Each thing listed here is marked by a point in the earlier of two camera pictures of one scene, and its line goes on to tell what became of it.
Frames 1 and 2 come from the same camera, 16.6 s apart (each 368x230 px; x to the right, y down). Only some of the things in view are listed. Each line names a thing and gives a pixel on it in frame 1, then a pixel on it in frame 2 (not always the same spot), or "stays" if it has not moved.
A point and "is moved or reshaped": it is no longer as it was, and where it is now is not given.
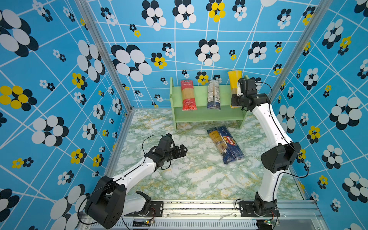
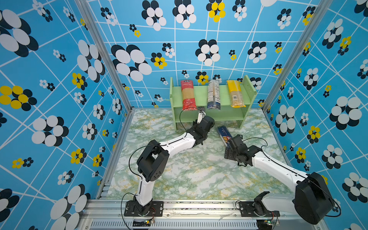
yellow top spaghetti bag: x=234 y=77 is moved or reshaped
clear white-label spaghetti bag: x=213 y=95 stays
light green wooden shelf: x=225 y=114 stays
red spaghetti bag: x=188 y=101 stays
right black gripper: x=235 y=97 to x=228 y=153
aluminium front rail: x=223 y=215 stays
